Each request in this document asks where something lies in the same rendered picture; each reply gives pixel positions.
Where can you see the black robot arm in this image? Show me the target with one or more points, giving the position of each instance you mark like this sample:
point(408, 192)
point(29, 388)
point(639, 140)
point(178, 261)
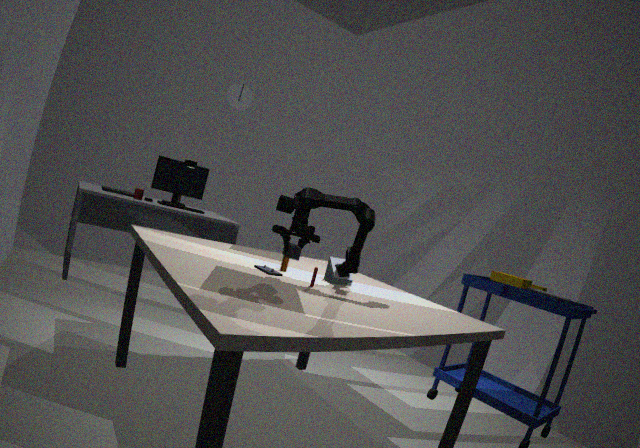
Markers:
point(310, 198)

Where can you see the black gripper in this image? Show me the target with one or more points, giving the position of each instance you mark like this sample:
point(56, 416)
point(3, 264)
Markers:
point(286, 234)

